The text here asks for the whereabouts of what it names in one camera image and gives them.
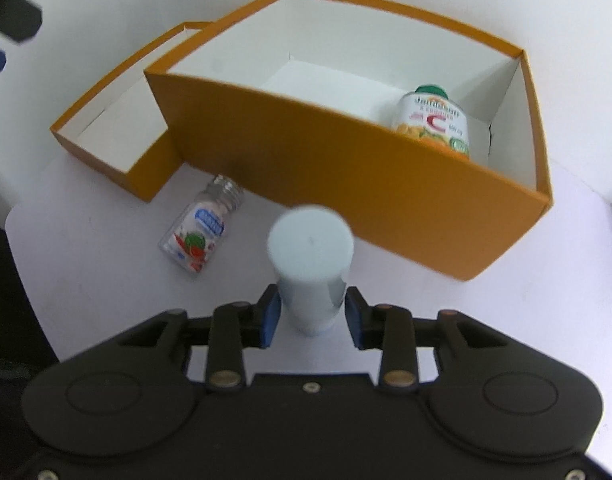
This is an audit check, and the white spray tube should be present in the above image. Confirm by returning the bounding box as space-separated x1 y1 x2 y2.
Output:
267 205 355 336

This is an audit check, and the clear candy bottle silver cap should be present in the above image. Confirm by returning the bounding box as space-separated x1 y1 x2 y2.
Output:
158 174 244 274

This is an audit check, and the deep orange cardboard box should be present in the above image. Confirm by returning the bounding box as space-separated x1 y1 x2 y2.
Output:
146 0 553 281

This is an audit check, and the shallow orange box lid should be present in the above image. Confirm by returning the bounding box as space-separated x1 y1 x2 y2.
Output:
50 22 208 202

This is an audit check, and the dark vitamin C bottle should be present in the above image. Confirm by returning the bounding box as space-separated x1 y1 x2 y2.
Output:
391 84 470 159

